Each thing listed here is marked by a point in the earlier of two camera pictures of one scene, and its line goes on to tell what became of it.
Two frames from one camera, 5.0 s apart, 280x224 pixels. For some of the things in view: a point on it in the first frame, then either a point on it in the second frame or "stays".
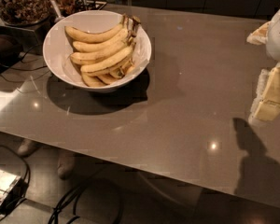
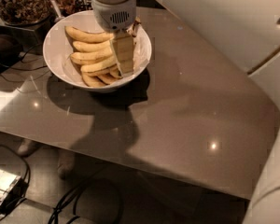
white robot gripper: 279,36 to 114,15
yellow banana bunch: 104,57 stays
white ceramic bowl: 57,49 stays
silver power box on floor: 7,189 stays
